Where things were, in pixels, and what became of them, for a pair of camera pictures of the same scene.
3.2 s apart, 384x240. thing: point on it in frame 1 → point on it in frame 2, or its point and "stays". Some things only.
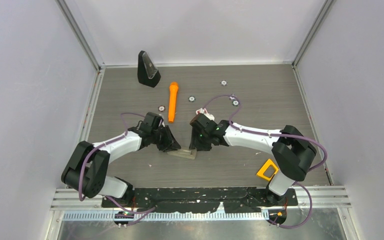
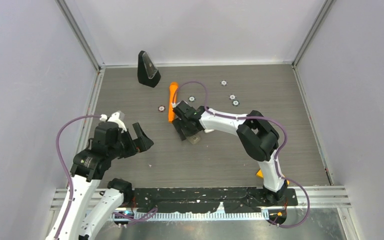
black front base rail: x=208 y=200 stays
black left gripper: x=169 y=140 → x=142 y=143
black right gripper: x=195 y=143 → x=178 y=124
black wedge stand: x=148 y=73 stays
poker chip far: x=223 y=83 stays
